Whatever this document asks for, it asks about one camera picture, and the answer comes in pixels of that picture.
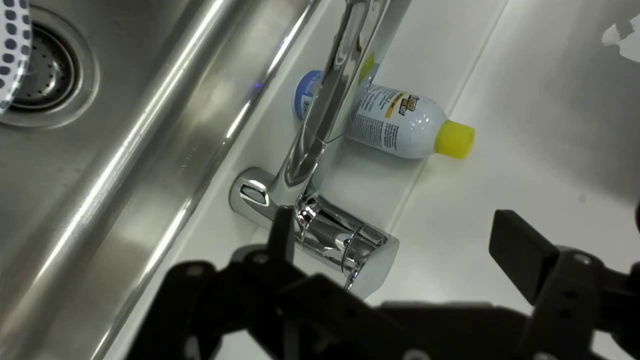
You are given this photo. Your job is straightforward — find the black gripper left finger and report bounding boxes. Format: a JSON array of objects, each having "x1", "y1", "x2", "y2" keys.
[{"x1": 124, "y1": 205, "x2": 402, "y2": 360}]

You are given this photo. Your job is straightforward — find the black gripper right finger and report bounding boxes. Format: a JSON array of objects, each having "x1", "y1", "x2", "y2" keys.
[{"x1": 486, "y1": 208, "x2": 640, "y2": 360}]

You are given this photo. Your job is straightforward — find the chrome sink faucet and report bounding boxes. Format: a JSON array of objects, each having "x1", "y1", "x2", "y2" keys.
[{"x1": 229, "y1": 0, "x2": 402, "y2": 301}]

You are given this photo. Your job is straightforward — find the stainless steel sink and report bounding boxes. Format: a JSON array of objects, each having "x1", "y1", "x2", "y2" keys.
[{"x1": 0, "y1": 0, "x2": 324, "y2": 360}]

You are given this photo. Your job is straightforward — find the white bottle with yellow cap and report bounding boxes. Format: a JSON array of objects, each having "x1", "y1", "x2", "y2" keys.
[{"x1": 292, "y1": 57, "x2": 478, "y2": 162}]

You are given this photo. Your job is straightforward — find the sink drain strainer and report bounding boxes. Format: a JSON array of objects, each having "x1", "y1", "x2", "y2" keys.
[{"x1": 0, "y1": 7, "x2": 102, "y2": 130}]

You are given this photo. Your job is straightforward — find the white dotted plate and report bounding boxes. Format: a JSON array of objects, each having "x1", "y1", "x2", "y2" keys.
[{"x1": 0, "y1": 0, "x2": 35, "y2": 116}]

